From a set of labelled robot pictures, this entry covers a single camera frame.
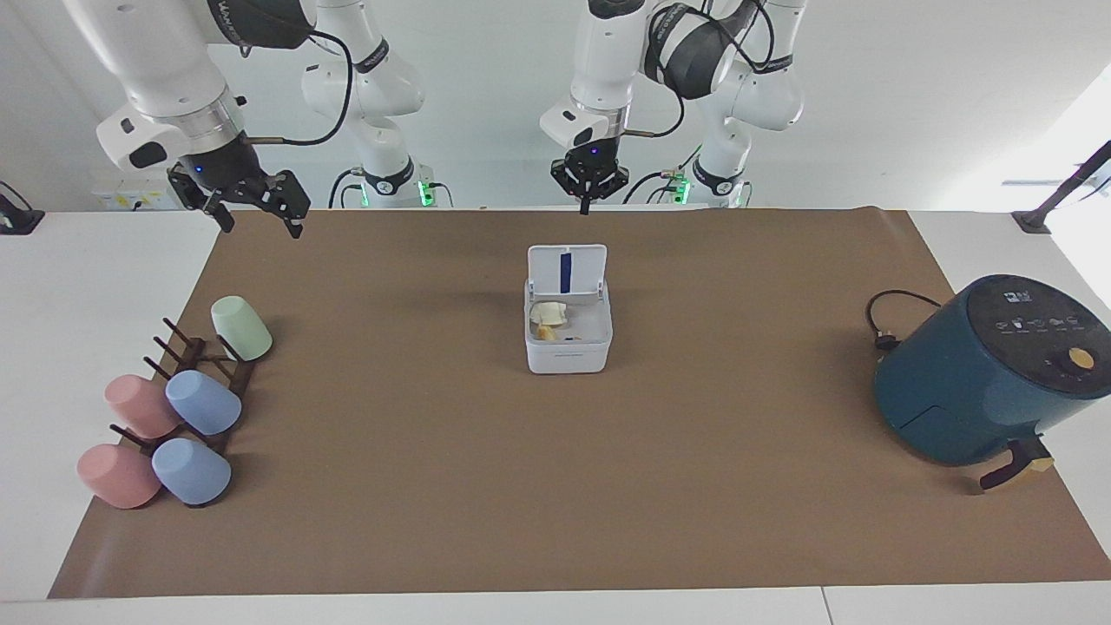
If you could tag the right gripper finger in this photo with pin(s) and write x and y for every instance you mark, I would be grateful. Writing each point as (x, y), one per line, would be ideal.
(286, 198)
(208, 201)

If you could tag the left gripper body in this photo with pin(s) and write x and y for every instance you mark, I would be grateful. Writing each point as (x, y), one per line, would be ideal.
(593, 159)

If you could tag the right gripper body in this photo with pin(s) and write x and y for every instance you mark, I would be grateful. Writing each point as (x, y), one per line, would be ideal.
(222, 167)

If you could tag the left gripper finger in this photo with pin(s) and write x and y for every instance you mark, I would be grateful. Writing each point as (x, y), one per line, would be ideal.
(568, 180)
(612, 180)

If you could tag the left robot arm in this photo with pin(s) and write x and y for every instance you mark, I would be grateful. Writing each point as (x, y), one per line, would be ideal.
(608, 61)

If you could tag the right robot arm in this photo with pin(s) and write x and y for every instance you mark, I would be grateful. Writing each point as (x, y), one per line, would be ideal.
(165, 61)

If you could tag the white trash can with lid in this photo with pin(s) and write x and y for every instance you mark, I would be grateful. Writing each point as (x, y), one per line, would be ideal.
(568, 351)

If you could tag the white power strip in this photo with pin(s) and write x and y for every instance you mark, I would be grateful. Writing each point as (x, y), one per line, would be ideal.
(130, 198)

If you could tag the green cup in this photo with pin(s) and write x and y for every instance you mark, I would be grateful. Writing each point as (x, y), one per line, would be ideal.
(241, 328)

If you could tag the crumpled white paper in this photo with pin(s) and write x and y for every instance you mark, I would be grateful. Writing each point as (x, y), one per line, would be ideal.
(548, 312)

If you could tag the dark wooden cup rack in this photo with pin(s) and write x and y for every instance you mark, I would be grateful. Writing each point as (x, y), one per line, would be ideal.
(241, 375)

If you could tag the black stand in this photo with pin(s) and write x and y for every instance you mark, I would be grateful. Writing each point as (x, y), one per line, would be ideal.
(17, 219)
(1063, 191)

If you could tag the blue cup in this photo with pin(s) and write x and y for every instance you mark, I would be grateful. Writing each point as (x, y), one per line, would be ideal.
(204, 403)
(191, 471)

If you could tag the pink cup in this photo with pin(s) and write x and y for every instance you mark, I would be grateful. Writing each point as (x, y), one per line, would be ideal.
(141, 405)
(117, 476)

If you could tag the teal air fryer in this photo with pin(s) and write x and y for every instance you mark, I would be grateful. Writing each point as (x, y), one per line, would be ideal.
(981, 382)

